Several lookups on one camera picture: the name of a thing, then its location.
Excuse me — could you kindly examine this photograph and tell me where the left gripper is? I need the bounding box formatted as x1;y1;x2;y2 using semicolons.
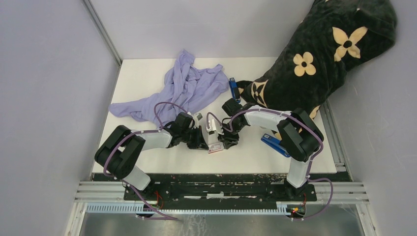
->
181;126;209;150

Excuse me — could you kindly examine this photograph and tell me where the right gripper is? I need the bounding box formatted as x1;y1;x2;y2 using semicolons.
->
215;119;244;148

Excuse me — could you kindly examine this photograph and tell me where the red white staple box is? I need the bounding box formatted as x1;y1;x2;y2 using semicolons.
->
208;143;224;154

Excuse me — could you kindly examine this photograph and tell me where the blue stapler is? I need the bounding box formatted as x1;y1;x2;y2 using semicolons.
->
261;134;291;158
229;78;240;103

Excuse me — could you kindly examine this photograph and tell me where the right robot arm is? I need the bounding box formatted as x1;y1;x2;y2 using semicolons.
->
222;98;324;201

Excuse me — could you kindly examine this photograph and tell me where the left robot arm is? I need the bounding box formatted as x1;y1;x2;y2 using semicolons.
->
94;112;209;200

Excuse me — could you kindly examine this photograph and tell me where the lavender crumpled cloth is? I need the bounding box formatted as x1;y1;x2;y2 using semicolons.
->
109;50;229;127

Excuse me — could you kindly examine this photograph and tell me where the black floral blanket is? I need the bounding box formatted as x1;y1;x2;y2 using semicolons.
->
237;0;397;118

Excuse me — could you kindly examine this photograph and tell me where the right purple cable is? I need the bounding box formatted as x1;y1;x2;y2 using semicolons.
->
206;108;334;221

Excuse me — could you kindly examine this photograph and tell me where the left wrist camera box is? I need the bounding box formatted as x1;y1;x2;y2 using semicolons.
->
192;113;203;128

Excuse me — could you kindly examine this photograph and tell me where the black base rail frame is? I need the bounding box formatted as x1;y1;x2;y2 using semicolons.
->
91;173;353;211

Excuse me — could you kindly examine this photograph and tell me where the slotted cable duct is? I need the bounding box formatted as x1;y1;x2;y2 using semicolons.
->
85;203;289;216

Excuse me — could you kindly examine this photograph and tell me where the aluminium rail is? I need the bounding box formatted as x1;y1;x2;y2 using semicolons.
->
75;181;370;205

